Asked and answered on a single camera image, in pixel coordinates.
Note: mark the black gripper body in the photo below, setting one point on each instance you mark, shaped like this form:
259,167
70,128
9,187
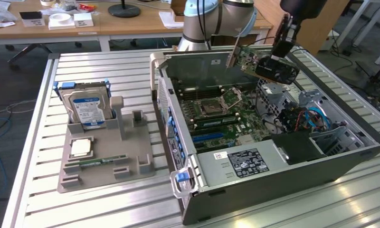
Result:
305,8

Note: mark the graphics card with black cooler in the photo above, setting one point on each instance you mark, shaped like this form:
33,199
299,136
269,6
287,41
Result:
273,71

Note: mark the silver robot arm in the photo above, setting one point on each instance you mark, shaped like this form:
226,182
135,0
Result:
190,28

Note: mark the wooden cabinet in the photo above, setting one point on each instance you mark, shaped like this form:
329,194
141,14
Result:
317,35

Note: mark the CPU socket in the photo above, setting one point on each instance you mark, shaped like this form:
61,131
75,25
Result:
211,106

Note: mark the white paper stack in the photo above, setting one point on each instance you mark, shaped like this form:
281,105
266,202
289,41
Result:
171,21

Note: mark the green RAM stick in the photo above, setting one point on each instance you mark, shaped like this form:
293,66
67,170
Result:
95,161
215,121

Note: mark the silver chipset heatsink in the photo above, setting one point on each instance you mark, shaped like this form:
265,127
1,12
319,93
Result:
247,140

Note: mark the silver disk bay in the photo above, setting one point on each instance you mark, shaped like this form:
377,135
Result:
346,140

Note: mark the blue expansion slot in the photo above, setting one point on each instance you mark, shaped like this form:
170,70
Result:
209,137

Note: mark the green motherboard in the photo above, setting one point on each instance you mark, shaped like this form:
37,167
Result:
215,145

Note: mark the black round lamp base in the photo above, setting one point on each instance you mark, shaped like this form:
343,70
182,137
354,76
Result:
125,10

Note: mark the silver power supply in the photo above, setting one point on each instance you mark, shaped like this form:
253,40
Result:
215,171

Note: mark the open dark PC case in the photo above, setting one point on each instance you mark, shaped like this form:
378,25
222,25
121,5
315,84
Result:
273,190

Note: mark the red and white packet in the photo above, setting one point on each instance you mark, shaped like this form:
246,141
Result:
87,7

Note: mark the grey parts rack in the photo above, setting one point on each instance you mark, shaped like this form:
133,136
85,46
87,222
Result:
130,142

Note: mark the white cube box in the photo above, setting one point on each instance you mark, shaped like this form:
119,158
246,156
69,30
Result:
83,20

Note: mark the hard disk in blue carrier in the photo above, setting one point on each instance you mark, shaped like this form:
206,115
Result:
87,107

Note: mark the white flat box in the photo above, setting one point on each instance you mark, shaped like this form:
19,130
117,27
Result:
62,26

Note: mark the white tape roll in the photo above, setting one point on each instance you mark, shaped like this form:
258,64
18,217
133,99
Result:
61,17

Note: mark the silver CPU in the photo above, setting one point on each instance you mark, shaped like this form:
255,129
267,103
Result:
82,147

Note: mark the black topped white box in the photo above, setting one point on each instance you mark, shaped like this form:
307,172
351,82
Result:
33,19

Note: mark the black chair base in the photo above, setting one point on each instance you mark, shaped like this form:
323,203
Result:
22,53

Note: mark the clear plastic bag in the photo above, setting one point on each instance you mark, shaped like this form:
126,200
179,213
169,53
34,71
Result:
1,10

